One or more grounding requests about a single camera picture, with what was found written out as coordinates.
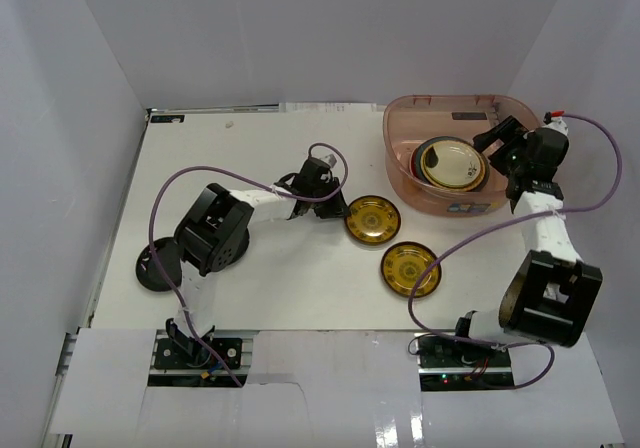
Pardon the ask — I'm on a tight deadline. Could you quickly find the green glossy plate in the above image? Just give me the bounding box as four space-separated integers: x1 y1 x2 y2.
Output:
418 140 486 190

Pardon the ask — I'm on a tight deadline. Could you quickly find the yellow patterned plate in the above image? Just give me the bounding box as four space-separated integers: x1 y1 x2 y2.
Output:
344 195 401 246
380 241 437 298

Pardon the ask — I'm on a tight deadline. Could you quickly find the cream ceramic plate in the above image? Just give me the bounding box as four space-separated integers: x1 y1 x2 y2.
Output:
418 137 487 189

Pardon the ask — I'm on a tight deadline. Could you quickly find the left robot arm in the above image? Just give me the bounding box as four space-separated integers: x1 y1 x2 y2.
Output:
166 155 348 367

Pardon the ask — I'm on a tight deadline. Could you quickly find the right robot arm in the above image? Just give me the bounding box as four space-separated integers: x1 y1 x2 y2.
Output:
451 111 603 367

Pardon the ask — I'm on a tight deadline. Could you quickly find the pink translucent plastic bin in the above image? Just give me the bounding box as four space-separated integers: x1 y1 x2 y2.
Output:
383 94 537 217

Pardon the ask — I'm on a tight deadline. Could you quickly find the black label sticker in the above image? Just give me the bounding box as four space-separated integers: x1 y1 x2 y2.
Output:
149 114 185 124

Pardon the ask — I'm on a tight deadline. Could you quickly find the black plate left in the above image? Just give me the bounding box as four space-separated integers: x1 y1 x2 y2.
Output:
134 236 184 295

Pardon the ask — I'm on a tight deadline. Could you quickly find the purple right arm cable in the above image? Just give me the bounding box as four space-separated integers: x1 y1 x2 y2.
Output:
407 111 625 392

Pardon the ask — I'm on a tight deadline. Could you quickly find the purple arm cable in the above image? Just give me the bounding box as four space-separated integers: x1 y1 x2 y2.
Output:
407 111 625 392
151 142 350 388

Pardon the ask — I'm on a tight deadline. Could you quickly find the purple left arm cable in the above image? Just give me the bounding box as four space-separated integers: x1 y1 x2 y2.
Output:
151 142 350 388

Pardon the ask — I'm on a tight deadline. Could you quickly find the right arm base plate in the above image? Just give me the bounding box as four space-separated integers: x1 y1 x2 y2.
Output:
407 334 515 392

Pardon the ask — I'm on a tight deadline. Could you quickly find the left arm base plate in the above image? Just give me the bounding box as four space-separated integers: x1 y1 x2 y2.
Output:
147 336 249 388

